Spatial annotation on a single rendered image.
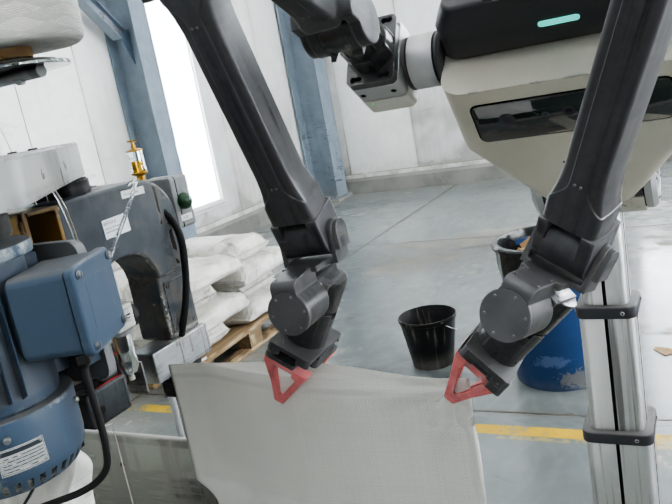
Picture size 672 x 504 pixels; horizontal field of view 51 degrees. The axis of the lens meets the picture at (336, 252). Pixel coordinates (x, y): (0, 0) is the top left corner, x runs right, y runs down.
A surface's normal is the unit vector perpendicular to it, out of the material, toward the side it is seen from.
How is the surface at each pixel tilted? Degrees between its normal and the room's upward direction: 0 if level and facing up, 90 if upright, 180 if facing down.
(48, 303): 90
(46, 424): 91
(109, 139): 90
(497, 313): 79
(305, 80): 90
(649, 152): 130
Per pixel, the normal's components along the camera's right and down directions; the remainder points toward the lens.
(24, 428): 0.65, 0.07
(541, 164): -0.22, 0.83
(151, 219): 0.88, -0.06
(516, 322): -0.63, 0.09
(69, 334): -0.04, 0.23
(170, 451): -0.43, 0.28
